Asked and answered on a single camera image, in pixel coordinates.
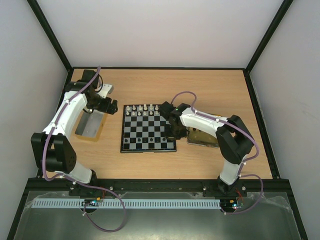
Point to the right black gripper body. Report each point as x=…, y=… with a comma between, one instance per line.
x=175, y=128

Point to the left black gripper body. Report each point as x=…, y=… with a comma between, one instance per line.
x=96, y=104

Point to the gold tin with black pieces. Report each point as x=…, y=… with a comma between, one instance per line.
x=200, y=138

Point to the silver gold tin lid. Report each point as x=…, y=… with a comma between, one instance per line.
x=90, y=126

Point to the black silver chess board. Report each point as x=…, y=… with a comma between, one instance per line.
x=145, y=121

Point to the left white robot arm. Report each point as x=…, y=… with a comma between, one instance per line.
x=53, y=153

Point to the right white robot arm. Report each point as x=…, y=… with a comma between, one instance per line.
x=233, y=138

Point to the white slotted cable duct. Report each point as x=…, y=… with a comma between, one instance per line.
x=73, y=203

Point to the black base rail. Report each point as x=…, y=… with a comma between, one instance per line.
x=209, y=188

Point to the black aluminium frame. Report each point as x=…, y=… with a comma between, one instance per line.
x=272, y=185

